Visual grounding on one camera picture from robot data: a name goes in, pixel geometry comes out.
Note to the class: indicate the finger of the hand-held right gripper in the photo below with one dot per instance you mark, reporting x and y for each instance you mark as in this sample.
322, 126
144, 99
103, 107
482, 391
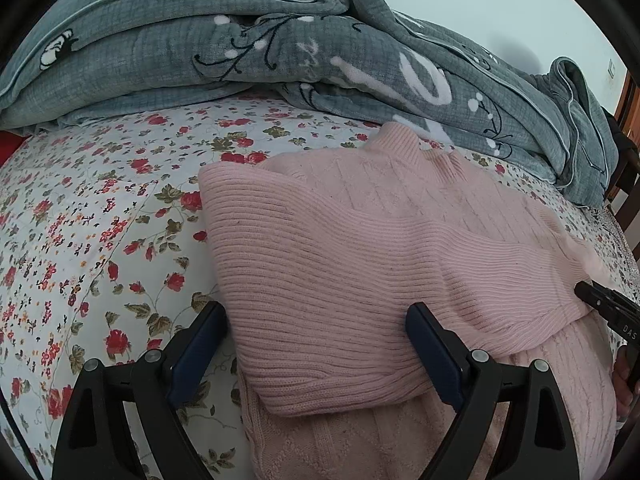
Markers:
597, 297

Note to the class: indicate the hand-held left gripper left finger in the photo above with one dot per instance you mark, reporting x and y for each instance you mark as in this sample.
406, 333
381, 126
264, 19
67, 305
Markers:
200, 350

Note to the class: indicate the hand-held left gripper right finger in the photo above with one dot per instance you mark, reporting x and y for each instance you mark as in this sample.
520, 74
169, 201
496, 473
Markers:
430, 355

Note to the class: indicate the pink knitted sweater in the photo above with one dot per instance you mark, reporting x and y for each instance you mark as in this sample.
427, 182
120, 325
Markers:
350, 260

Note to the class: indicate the person's right hand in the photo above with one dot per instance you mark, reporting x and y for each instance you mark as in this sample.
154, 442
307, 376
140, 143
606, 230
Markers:
627, 395

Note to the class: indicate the dark wooden furniture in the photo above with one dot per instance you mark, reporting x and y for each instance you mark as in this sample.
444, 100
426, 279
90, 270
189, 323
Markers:
625, 170

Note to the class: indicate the floral bed sheet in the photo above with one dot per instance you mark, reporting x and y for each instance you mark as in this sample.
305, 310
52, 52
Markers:
100, 210

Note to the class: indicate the red cloth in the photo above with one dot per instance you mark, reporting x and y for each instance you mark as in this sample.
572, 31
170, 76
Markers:
10, 147

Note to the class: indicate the grey printed quilt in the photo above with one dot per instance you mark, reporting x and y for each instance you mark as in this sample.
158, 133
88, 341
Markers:
175, 45

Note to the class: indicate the white wall switch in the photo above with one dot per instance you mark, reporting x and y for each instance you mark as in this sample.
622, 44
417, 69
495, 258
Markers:
610, 68

